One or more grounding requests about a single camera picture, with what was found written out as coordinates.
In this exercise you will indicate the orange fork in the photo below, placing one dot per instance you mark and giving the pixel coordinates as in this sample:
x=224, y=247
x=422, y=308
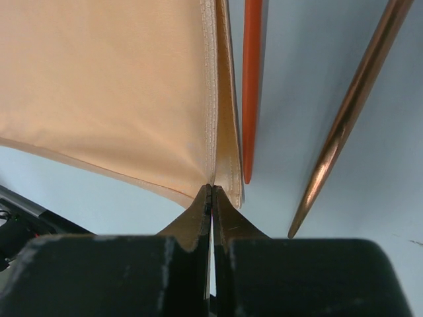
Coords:
x=250, y=81

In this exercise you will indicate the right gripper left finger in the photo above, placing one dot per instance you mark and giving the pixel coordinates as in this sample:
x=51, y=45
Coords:
x=165, y=274

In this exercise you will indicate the peach cloth napkin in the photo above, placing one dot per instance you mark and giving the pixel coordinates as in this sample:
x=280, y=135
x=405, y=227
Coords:
x=140, y=91

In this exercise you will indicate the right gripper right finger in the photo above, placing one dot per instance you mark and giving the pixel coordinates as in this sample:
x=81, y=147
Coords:
x=261, y=276

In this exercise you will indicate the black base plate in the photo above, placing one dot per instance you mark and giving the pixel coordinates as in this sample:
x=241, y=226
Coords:
x=22, y=220

